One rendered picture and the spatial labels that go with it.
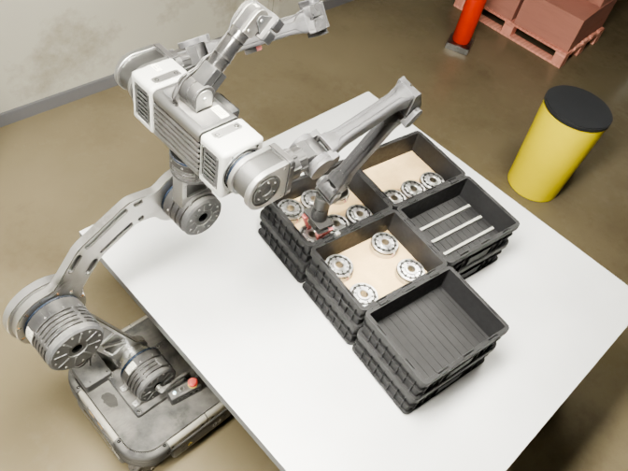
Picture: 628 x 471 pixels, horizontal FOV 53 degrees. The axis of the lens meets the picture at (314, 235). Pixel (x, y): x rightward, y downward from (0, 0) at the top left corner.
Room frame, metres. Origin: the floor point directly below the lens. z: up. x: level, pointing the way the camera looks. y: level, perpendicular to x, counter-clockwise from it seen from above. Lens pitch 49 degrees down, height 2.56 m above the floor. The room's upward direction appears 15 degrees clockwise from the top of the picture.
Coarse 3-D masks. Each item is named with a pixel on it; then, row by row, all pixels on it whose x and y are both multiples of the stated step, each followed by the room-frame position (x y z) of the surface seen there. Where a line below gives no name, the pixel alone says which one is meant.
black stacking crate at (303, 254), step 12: (300, 180) 1.69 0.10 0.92; (312, 180) 1.74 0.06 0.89; (360, 180) 1.79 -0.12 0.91; (300, 192) 1.70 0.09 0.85; (360, 192) 1.77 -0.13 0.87; (372, 192) 1.74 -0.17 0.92; (372, 204) 1.72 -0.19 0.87; (384, 204) 1.69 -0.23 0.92; (264, 216) 1.56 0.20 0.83; (276, 216) 1.53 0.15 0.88; (276, 228) 1.52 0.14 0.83; (288, 240) 1.47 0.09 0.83; (300, 252) 1.41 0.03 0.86
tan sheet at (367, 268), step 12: (348, 252) 1.49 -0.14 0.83; (360, 252) 1.50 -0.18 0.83; (396, 252) 1.55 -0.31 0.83; (408, 252) 1.56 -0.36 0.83; (360, 264) 1.44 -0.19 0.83; (372, 264) 1.46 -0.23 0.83; (384, 264) 1.47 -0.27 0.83; (396, 264) 1.49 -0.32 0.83; (360, 276) 1.39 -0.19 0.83; (372, 276) 1.41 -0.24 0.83; (384, 276) 1.42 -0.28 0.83; (348, 288) 1.33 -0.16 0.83; (384, 288) 1.37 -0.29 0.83; (396, 288) 1.38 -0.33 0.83
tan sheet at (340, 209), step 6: (348, 198) 1.76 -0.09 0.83; (354, 198) 1.77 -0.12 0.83; (342, 204) 1.72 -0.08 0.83; (348, 204) 1.73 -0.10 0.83; (354, 204) 1.74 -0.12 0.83; (360, 204) 1.74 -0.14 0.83; (330, 210) 1.67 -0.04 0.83; (336, 210) 1.68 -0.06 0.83; (342, 210) 1.69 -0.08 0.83; (342, 216) 1.66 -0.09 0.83; (300, 222) 1.57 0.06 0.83
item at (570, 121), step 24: (552, 96) 3.18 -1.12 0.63; (576, 96) 3.24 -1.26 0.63; (552, 120) 3.03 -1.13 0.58; (576, 120) 3.01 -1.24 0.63; (600, 120) 3.07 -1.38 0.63; (528, 144) 3.10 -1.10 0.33; (552, 144) 2.99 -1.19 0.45; (576, 144) 2.97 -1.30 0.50; (528, 168) 3.03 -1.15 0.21; (552, 168) 2.98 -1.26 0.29; (576, 168) 3.05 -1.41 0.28; (528, 192) 3.00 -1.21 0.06; (552, 192) 3.01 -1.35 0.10
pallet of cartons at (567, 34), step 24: (456, 0) 5.20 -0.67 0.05; (504, 0) 5.00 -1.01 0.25; (528, 0) 4.89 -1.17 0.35; (552, 0) 4.87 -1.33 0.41; (576, 0) 4.97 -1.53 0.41; (600, 0) 4.97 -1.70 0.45; (504, 24) 4.94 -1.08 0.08; (528, 24) 4.85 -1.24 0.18; (552, 24) 4.76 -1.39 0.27; (576, 24) 4.68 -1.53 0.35; (600, 24) 5.17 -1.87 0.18; (528, 48) 4.79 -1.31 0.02; (552, 48) 4.70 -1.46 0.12; (576, 48) 4.77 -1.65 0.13
